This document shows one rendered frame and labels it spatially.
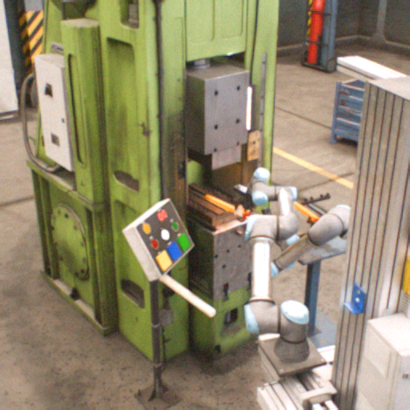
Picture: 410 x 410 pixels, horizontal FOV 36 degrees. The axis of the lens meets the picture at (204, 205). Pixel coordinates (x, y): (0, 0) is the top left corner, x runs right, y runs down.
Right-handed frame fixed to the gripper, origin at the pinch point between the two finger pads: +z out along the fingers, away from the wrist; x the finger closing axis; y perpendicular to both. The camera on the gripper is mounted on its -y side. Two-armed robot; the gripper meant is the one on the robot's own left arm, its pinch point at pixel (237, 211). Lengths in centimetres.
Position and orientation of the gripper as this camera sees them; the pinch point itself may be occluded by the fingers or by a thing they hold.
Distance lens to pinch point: 348.3
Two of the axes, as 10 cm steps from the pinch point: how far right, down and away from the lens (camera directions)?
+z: -3.0, 6.2, 7.3
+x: 7.8, -2.8, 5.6
